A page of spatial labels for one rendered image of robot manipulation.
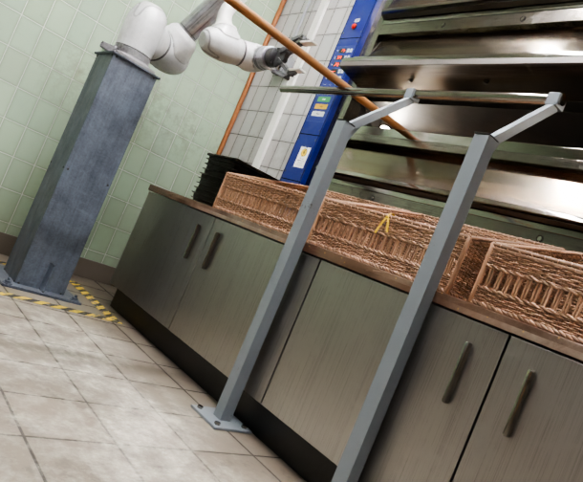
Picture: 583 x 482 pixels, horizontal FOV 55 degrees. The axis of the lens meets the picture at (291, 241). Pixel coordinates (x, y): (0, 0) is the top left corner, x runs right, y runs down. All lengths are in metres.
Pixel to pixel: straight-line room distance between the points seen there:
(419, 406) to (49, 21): 2.36
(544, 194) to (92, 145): 1.68
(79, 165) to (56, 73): 0.68
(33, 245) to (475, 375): 1.75
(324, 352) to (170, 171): 1.90
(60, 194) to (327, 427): 1.44
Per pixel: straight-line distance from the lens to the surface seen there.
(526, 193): 1.97
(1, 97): 2.90
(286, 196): 1.90
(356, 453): 1.34
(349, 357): 1.45
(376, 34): 2.80
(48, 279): 2.41
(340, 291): 1.52
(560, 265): 1.29
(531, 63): 2.02
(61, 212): 2.41
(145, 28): 2.51
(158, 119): 3.13
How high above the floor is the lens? 0.52
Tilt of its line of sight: 2 degrees up
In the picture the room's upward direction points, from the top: 23 degrees clockwise
